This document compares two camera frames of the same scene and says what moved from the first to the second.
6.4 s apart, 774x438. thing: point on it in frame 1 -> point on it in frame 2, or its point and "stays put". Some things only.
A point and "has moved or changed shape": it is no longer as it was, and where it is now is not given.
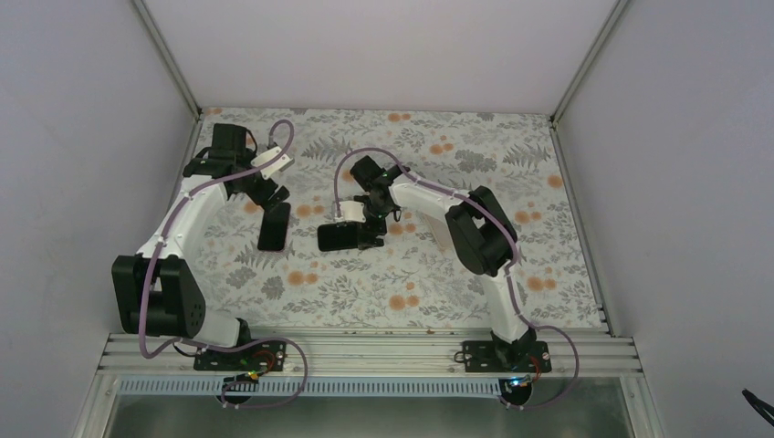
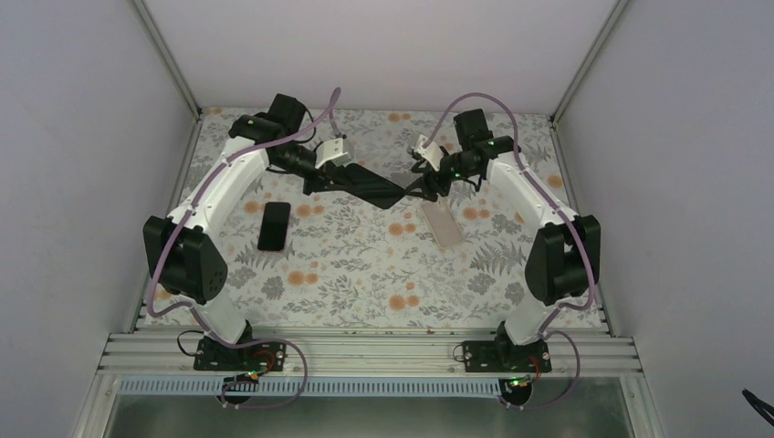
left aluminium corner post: (169, 59) stays put
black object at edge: (763, 409) stays put
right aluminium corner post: (612, 18) stays put
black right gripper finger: (373, 226) -> (432, 190)
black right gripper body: (383, 210) -> (463, 168)
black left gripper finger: (279, 195) -> (347, 176)
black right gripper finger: (369, 240) -> (427, 172)
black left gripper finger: (262, 199) -> (320, 183)
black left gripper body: (246, 182) -> (285, 162)
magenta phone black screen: (273, 227) stays put
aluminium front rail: (574, 352) stays put
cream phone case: (441, 232) stays put
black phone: (340, 235) has moved or changed shape
